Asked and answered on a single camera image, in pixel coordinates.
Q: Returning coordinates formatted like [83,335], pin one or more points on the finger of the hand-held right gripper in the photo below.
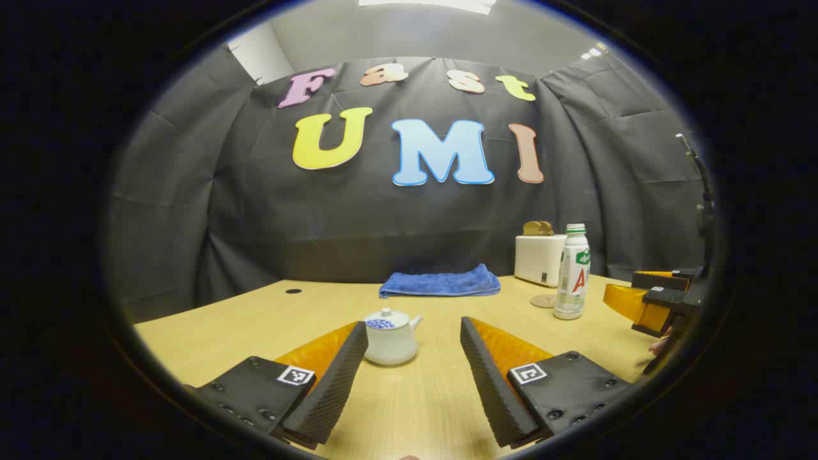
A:
[658,281]
[668,299]

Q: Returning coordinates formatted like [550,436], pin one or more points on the silver smartphone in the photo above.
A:
[685,147]

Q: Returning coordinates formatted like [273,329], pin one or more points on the black backdrop cloth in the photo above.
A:
[255,211]

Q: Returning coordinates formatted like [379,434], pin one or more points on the long ceiling light panel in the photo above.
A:
[428,4]

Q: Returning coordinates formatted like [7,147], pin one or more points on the white ceramic teacup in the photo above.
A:
[390,348]

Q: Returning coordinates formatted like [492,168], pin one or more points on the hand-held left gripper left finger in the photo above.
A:
[332,390]

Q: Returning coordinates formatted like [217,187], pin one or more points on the small ceiling light panel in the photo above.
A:
[594,50]

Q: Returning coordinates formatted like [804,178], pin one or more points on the white plastic water bottle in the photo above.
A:
[571,294]

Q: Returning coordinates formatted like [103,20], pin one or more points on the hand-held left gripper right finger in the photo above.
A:
[489,383]

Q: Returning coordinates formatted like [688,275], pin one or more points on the round wooden coaster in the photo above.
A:
[542,301]

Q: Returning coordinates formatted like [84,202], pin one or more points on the brown bread slice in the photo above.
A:
[532,229]
[547,230]

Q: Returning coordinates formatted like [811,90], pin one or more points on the white toaster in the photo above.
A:
[537,259]

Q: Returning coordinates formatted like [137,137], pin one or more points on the blue folded towel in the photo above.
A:
[441,284]

